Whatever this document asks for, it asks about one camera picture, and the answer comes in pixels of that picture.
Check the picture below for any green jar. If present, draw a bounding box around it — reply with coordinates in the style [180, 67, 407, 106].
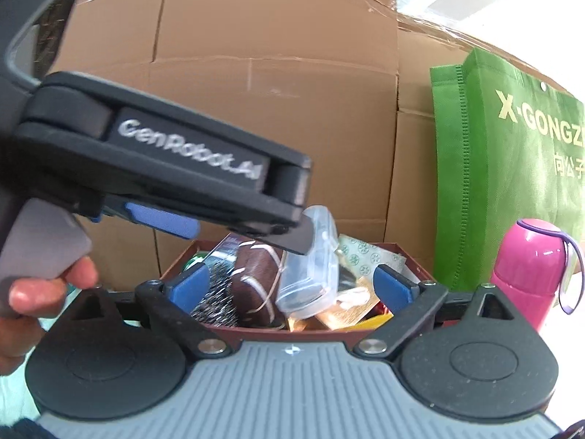
[183, 251, 206, 276]

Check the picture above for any clear plastic box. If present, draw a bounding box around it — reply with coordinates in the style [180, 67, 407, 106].
[275, 206, 340, 320]

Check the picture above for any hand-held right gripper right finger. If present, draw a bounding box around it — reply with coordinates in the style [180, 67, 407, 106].
[351, 264, 522, 360]

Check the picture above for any person's left hand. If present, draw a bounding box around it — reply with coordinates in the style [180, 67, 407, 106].
[0, 255, 99, 376]

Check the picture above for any brown white-striped pouch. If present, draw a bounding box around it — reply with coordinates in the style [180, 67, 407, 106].
[227, 242, 287, 330]

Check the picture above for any green patterned beige packet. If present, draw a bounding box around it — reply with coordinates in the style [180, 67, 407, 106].
[337, 233, 408, 292]

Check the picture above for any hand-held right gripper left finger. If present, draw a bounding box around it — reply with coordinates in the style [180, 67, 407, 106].
[68, 266, 232, 360]

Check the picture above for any gold foil packet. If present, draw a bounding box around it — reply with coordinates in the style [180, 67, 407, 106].
[292, 293, 395, 334]

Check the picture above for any pink bottle with purple strap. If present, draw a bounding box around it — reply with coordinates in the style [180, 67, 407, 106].
[491, 218, 585, 333]

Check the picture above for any dark red storage box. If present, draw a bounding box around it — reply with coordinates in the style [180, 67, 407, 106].
[157, 239, 440, 353]

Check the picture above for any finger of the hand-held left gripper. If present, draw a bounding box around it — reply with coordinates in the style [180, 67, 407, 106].
[200, 159, 321, 257]
[90, 194, 202, 241]

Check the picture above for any green fabric bag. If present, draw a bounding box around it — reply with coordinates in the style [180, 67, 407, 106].
[429, 46, 585, 292]

